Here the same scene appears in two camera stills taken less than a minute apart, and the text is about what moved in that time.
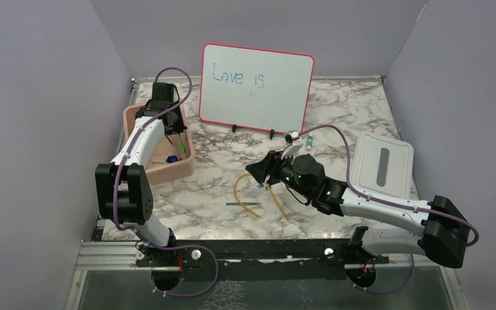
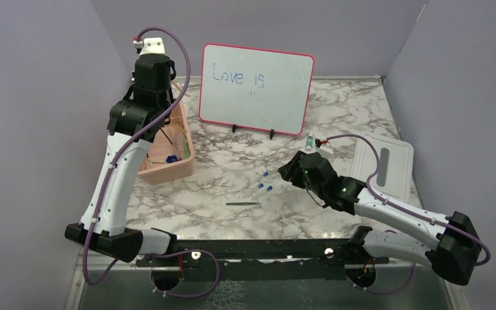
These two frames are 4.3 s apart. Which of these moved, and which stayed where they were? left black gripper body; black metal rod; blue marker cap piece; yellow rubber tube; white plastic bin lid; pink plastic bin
Moved: left black gripper body; yellow rubber tube
Stayed: white plastic bin lid; blue marker cap piece; black metal rod; pink plastic bin
